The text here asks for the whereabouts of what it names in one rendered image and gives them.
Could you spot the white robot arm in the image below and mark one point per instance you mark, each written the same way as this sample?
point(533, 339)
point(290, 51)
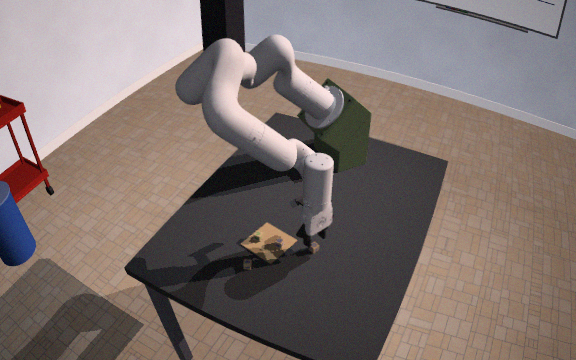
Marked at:
point(218, 92)

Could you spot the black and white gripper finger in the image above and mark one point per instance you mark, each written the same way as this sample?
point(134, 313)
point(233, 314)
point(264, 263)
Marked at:
point(301, 234)
point(322, 233)

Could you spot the peach flat mat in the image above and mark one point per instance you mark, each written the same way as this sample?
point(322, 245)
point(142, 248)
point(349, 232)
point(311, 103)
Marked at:
point(266, 249)

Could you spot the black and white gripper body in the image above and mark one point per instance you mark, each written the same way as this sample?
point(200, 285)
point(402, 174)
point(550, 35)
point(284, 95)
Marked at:
point(315, 220)

